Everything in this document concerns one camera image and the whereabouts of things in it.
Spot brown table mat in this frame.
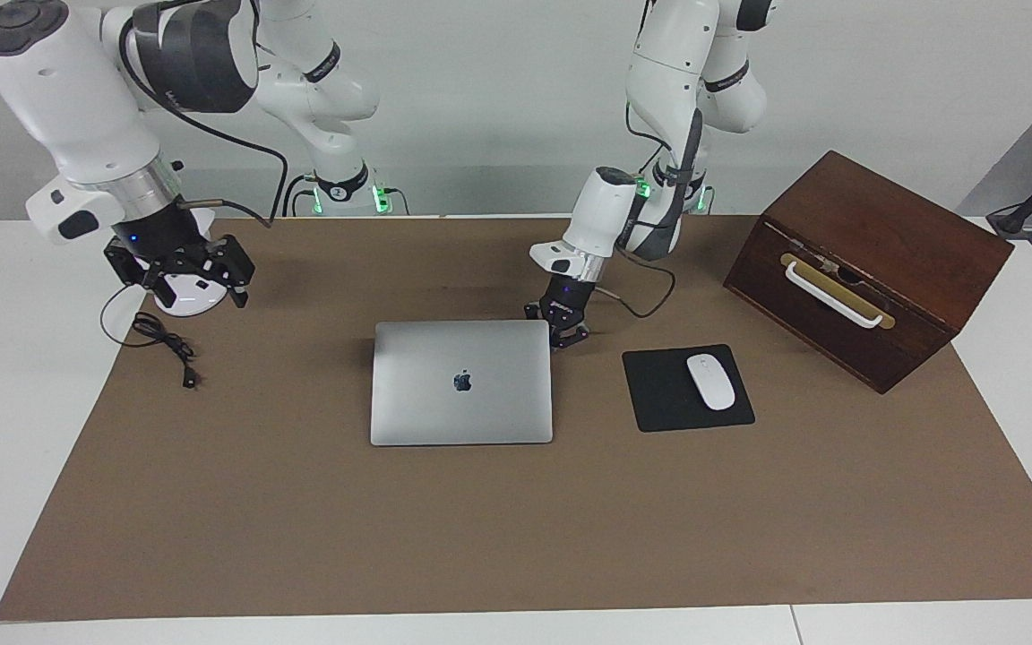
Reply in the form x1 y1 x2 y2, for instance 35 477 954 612
0 215 1032 622

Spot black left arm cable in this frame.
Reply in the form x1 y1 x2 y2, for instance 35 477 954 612
595 246 678 320

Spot white desk lamp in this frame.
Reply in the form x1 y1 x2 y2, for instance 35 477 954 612
150 208 232 318

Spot black mouse pad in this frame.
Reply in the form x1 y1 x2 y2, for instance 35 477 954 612
622 344 756 434

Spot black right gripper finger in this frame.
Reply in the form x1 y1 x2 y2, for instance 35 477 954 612
202 235 255 308
104 244 175 305

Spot brass handle plate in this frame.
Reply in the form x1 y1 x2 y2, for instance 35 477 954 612
780 254 896 330

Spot black lamp power cable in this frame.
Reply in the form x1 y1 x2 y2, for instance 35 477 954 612
100 285 201 390

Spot dark brown wooden box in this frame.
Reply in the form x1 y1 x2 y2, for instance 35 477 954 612
723 150 1015 395

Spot black right arm base cable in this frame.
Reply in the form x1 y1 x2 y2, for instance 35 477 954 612
281 175 320 216

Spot silver grey laptop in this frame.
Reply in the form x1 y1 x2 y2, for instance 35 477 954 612
370 320 555 447

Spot white computer mouse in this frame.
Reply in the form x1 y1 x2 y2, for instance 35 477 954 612
686 354 737 411

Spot white box handle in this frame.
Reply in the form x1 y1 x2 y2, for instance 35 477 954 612
785 262 886 330

